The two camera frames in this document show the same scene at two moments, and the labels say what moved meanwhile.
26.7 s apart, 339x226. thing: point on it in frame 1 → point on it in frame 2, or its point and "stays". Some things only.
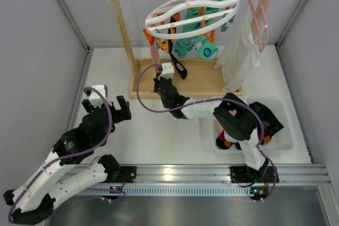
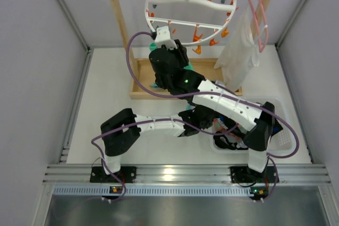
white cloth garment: [239, 53] stays
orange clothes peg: [150, 38] → [198, 50]
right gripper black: [163, 83] → [181, 52]
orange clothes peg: [172, 30] → [212, 42]
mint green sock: [183, 45] → [152, 47]
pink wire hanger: [261, 48] stays
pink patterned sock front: [218, 126] stays
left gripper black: [105, 109] → [221, 129]
